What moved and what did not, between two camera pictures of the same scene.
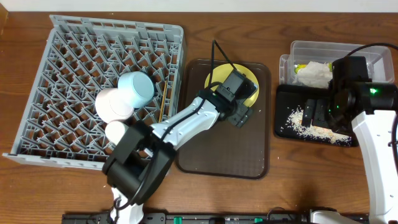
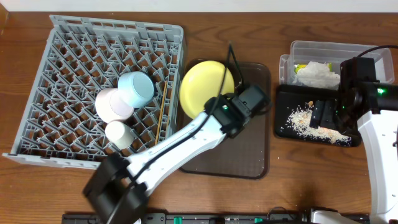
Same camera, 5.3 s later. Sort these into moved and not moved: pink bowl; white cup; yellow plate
Moved: yellow plate
Not moved: pink bowl; white cup
